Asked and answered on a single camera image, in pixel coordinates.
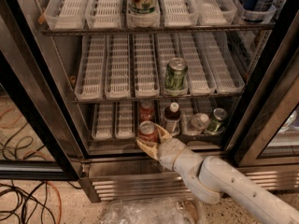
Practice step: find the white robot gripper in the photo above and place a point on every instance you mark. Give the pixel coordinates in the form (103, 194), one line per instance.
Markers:
(170, 152)

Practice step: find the red coke can front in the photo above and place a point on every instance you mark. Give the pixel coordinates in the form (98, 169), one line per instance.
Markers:
(147, 131)

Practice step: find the red coke can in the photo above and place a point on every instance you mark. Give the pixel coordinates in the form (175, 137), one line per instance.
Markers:
(147, 131)
(147, 110)

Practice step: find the clear water bottle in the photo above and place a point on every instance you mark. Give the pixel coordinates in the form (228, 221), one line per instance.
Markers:
(195, 124)

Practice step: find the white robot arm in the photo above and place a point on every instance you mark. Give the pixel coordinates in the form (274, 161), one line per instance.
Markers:
(209, 177)

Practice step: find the red coke can rear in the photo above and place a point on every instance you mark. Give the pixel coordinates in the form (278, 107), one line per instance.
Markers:
(147, 110)

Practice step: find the green can middle shelf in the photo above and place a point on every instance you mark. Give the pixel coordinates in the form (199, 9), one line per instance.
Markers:
(175, 75)

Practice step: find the green can shelf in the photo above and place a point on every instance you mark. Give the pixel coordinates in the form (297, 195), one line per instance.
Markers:
(175, 75)
(217, 120)

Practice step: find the green can bottom shelf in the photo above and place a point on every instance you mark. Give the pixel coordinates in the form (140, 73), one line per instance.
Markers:
(217, 120)

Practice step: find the stainless steel fridge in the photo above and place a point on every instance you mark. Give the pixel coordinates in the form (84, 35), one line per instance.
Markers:
(78, 73)

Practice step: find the right glass fridge door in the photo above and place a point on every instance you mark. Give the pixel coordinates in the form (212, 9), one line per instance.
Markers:
(274, 85)

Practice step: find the white green carton top shelf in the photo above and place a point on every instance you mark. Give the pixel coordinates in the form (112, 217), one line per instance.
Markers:
(143, 13)

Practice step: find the brown drink bottle white cap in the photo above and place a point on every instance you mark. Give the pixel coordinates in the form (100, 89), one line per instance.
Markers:
(171, 118)

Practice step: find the clear plastic bin on floor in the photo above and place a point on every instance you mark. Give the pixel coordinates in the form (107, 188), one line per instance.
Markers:
(165, 210)

